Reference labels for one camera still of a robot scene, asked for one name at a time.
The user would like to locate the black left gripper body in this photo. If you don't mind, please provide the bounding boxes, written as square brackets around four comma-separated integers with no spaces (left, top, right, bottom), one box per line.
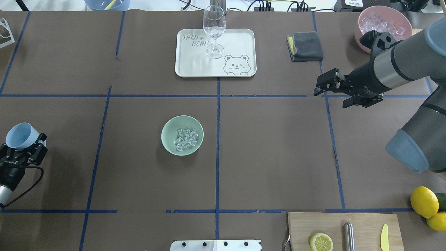
[0,153,35,190]

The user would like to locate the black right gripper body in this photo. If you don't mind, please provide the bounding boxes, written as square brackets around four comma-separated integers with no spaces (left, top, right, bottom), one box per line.
[340,62,385,100]

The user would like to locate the light blue cup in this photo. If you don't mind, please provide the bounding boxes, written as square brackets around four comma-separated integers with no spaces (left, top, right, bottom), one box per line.
[5,122,46,150]

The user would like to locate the green bowl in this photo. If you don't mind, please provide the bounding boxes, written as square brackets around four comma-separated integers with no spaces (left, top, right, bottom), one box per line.
[161,115,204,156]

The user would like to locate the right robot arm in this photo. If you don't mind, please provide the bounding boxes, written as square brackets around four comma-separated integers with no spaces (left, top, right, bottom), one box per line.
[314,18,445,176]

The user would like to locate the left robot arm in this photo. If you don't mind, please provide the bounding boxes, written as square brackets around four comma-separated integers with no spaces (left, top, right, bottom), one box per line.
[0,133,48,210]

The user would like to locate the pink bowl of ice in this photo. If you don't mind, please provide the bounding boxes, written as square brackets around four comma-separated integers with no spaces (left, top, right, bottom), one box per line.
[355,5,414,53]

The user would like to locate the ice cubes in green bowl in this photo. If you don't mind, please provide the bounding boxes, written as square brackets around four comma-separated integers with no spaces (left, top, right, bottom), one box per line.
[174,128,199,151]

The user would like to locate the grey yellow folded cloth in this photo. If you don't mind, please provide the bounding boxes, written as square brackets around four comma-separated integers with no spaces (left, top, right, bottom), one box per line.
[286,32,324,62]

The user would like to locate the wooden cup stand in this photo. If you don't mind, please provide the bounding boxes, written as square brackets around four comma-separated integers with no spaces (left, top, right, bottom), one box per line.
[412,28,422,35]

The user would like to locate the cream bear tray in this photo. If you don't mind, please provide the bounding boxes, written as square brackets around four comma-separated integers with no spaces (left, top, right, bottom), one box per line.
[175,29,257,78]

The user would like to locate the yellow lemon oval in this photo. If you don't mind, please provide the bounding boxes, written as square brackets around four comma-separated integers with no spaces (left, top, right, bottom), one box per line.
[410,186,439,219]

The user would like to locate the wooden cutting board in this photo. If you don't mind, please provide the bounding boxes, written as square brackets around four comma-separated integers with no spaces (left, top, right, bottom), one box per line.
[288,212,404,251]

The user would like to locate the clear wine glass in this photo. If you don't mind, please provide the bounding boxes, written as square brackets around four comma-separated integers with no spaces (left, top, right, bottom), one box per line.
[203,5,226,59]

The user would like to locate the steel muddler black cap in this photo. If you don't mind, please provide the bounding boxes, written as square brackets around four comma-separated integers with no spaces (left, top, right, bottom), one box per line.
[344,222,355,251]

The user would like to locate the yellow lemon round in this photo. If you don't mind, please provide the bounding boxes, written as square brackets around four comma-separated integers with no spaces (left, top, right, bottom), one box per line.
[426,212,446,231]

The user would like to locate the yellow plastic knife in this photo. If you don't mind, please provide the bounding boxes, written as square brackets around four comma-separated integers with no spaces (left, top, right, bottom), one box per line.
[380,224,390,251]

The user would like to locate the half lemon slice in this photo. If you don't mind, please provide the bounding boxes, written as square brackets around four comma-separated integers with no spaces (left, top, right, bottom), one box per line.
[309,233,333,251]

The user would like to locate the blue basin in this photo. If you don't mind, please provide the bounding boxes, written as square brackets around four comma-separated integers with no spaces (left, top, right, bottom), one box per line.
[84,0,131,11]

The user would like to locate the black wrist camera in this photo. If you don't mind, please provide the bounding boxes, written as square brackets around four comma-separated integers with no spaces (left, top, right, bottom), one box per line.
[359,30,402,59]

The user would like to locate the white wire rack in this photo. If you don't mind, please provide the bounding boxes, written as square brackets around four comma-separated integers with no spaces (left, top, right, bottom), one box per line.
[0,18,15,48]

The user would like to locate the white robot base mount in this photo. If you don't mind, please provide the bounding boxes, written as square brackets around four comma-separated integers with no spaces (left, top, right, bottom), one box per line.
[170,239,262,251]

